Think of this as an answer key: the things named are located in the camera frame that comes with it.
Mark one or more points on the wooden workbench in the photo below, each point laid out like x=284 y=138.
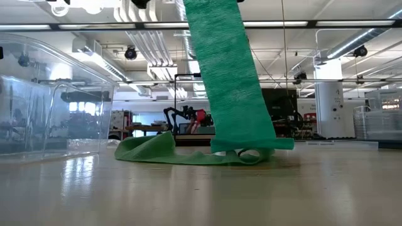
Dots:
x=147 y=127

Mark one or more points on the person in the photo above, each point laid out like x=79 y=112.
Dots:
x=201 y=116

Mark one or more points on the black ceiling spotlight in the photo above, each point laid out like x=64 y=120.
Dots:
x=130 y=53
x=361 y=51
x=300 y=76

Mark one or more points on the clear plastic bin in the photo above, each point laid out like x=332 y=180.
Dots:
x=31 y=94

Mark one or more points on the black aluminium table frame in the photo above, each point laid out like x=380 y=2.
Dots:
x=311 y=24

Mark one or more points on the stack of clear bins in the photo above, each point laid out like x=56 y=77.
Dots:
x=377 y=122

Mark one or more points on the teal green bandage strip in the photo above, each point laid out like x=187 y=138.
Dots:
x=226 y=78

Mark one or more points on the other station black robot arm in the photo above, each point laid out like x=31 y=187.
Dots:
x=183 y=112

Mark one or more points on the silver ventilation duct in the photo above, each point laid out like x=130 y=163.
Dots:
x=361 y=37

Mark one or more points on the white column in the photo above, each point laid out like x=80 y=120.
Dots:
x=329 y=110

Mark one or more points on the black monitor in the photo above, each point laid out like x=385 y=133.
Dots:
x=279 y=103

